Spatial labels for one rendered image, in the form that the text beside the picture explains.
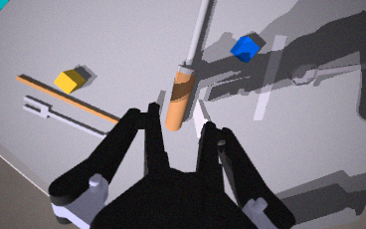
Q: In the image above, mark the grey spoon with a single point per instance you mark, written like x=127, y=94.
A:
x=302, y=75

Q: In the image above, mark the yellow cube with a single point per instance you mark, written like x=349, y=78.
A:
x=69, y=81

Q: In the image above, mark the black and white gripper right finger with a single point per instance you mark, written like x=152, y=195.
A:
x=253, y=196

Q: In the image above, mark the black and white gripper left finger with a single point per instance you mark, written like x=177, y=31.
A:
x=79, y=194

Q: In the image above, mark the blue cube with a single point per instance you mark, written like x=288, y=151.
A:
x=244, y=49

